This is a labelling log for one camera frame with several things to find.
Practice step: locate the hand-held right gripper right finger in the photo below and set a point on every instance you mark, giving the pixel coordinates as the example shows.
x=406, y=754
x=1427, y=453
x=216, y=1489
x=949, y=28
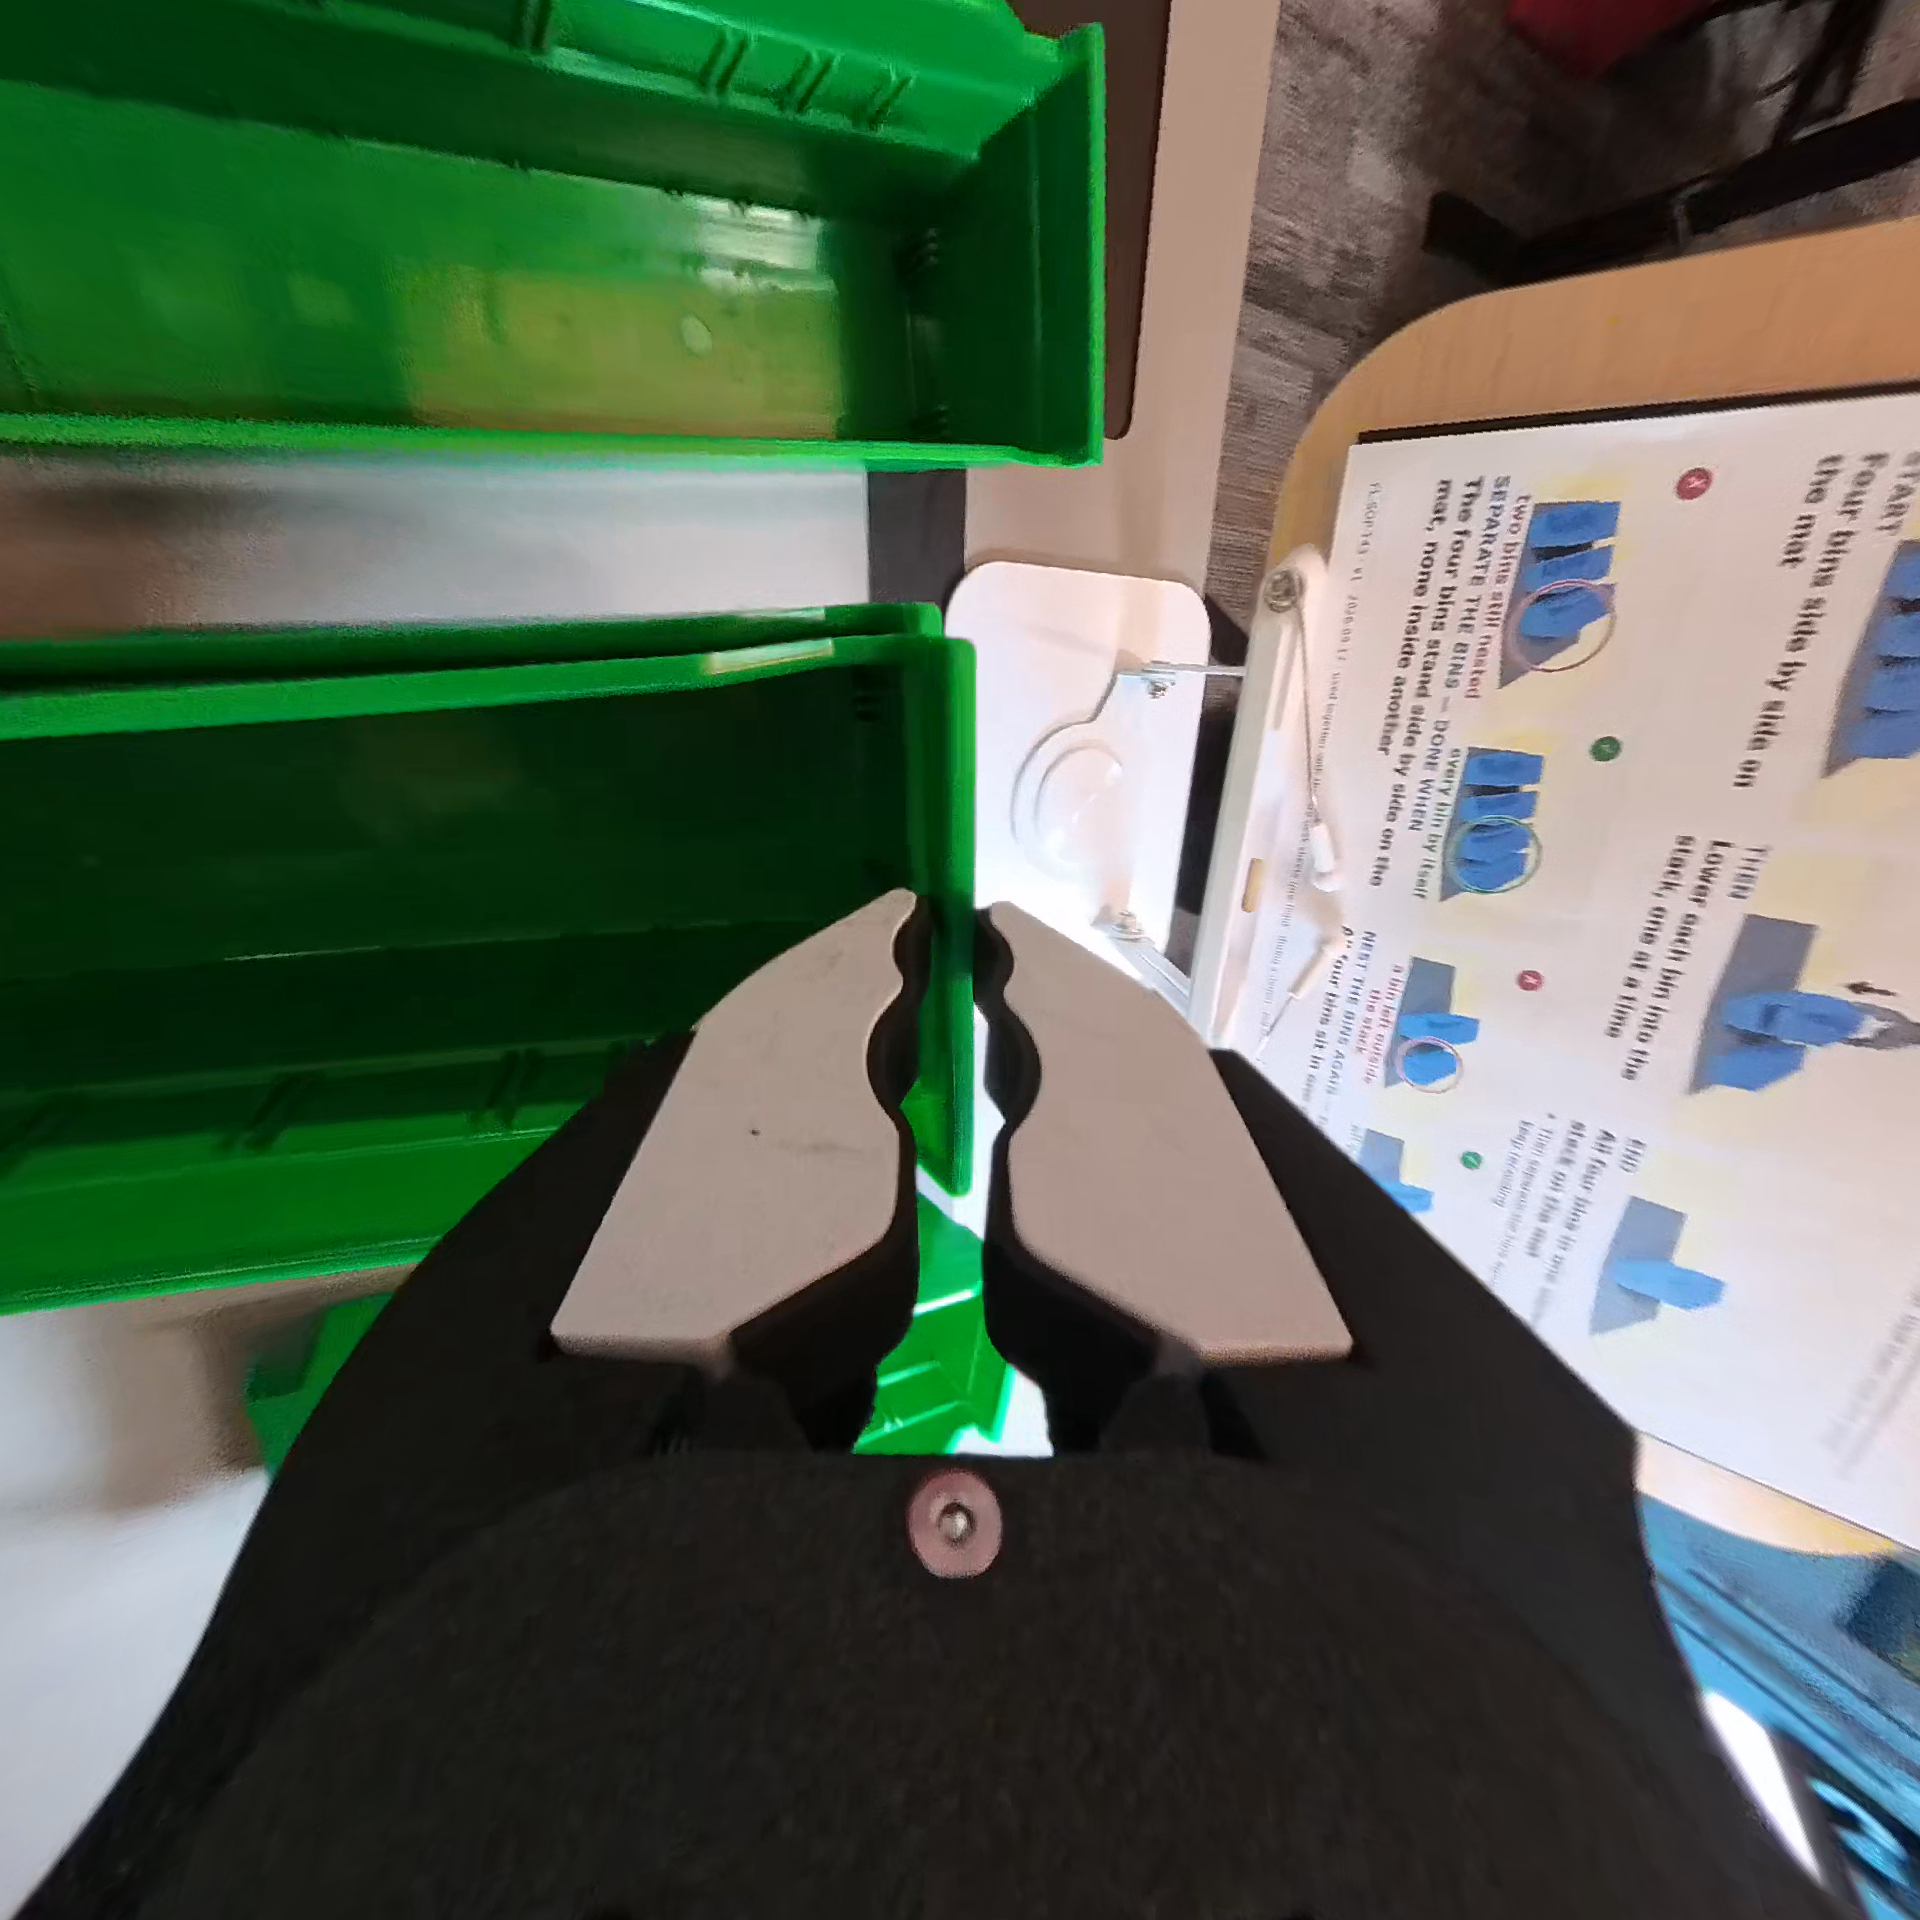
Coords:
x=1171, y=1200

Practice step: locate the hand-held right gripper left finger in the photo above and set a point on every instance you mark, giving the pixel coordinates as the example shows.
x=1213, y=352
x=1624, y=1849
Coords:
x=721, y=1184

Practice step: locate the blue plastic crate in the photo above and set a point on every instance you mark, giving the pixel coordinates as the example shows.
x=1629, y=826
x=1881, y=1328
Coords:
x=1800, y=1680

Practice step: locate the instruction sheet on clipboard stand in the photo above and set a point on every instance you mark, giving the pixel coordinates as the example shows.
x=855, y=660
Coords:
x=1575, y=345

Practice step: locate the red bag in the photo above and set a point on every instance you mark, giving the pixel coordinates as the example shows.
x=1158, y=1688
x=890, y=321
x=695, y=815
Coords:
x=1604, y=23

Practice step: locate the black table frame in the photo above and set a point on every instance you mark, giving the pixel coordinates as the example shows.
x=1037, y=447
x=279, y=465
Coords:
x=1650, y=194

